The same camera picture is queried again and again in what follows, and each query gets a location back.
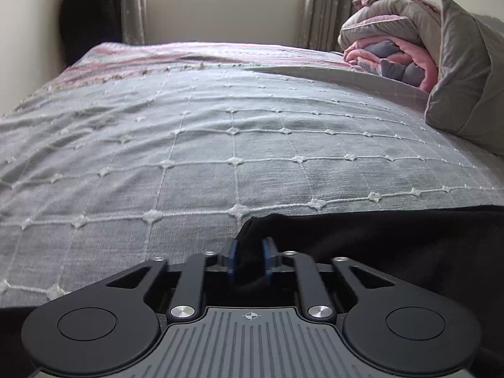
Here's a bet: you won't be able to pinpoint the grey patterned curtain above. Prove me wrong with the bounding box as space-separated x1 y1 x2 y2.
297 0 365 52
118 0 147 46

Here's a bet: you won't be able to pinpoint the grey grid-stitched bedspread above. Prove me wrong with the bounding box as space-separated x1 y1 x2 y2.
0 61 504 310

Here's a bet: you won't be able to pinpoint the folded pink and grey quilt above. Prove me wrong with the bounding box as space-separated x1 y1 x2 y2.
338 0 444 93

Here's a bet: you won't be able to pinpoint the grey pillow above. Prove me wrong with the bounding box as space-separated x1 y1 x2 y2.
425 0 504 156

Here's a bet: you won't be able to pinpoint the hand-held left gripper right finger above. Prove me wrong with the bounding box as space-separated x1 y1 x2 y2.
261 237 396 321

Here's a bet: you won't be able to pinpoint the black pants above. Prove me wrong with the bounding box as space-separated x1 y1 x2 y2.
0 204 504 378

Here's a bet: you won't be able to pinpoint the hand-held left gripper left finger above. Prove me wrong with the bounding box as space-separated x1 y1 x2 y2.
106 238 239 323

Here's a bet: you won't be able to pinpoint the dark hanging clothing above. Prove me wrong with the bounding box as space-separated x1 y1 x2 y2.
59 0 124 66

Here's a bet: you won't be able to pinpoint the pink striped bed sheet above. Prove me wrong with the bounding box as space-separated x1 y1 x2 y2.
16 41 347 99

